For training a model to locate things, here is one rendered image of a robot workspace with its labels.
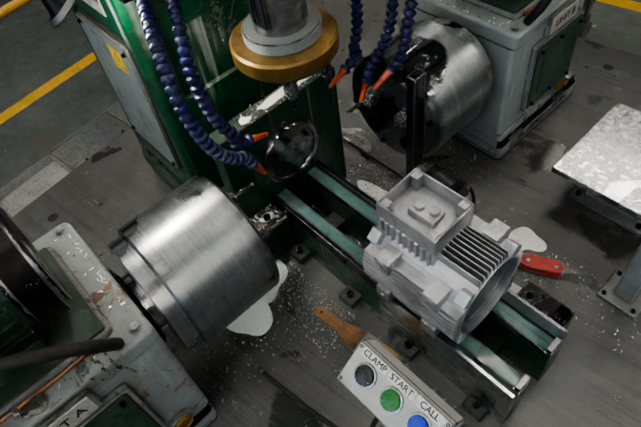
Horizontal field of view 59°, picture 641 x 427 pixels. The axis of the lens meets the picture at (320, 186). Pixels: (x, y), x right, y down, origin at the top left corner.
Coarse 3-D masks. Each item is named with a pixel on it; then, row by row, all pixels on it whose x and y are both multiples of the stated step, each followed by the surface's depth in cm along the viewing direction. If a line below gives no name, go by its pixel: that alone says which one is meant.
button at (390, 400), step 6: (384, 390) 79; (390, 390) 78; (384, 396) 78; (390, 396) 78; (396, 396) 77; (384, 402) 78; (390, 402) 77; (396, 402) 77; (384, 408) 78; (390, 408) 77; (396, 408) 77
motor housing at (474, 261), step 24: (384, 240) 95; (456, 240) 89; (480, 240) 89; (504, 240) 94; (408, 264) 92; (456, 264) 87; (480, 264) 86; (504, 264) 97; (408, 288) 92; (456, 288) 87; (480, 288) 86; (504, 288) 98; (432, 312) 90; (456, 312) 87; (480, 312) 99; (456, 336) 91
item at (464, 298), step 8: (376, 232) 94; (384, 232) 94; (376, 240) 94; (512, 240) 91; (512, 248) 89; (520, 248) 90; (464, 288) 86; (456, 296) 85; (464, 296) 85; (472, 296) 84; (456, 304) 85; (464, 304) 85; (464, 336) 94
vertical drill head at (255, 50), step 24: (264, 0) 82; (288, 0) 83; (240, 24) 94; (264, 24) 86; (288, 24) 86; (312, 24) 88; (336, 24) 92; (240, 48) 90; (264, 48) 87; (288, 48) 86; (312, 48) 88; (336, 48) 90; (264, 72) 87; (288, 72) 87; (312, 72) 88; (288, 96) 92
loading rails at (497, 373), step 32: (288, 192) 124; (320, 192) 128; (352, 192) 123; (320, 224) 118; (352, 224) 125; (320, 256) 122; (352, 256) 110; (352, 288) 118; (384, 320) 113; (416, 320) 100; (512, 320) 99; (544, 320) 97; (416, 352) 108; (448, 352) 98; (480, 352) 96; (512, 352) 104; (544, 352) 95; (480, 384) 96; (512, 384) 92; (480, 416) 99
